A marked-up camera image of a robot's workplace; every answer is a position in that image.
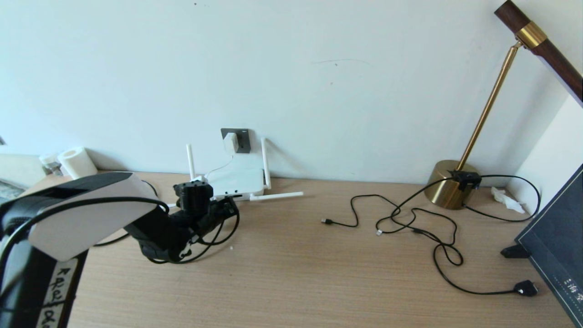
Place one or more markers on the white square power adapter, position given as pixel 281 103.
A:
pixel 231 142

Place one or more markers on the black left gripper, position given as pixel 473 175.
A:
pixel 212 218

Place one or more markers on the grey wall socket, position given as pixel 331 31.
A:
pixel 245 139

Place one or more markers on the small clear jar white lid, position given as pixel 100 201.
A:
pixel 50 161

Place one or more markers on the white router with four antennas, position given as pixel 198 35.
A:
pixel 241 177

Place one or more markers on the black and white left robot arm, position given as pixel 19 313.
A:
pixel 91 218

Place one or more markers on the dark blue framed board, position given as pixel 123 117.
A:
pixel 558 232

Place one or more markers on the black junction box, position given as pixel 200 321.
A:
pixel 464 178

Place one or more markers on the grey patterned cloth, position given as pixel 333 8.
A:
pixel 7 187

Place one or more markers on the crumpled white tissue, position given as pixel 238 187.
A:
pixel 504 197

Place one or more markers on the white toilet paper roll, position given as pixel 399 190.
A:
pixel 78 163

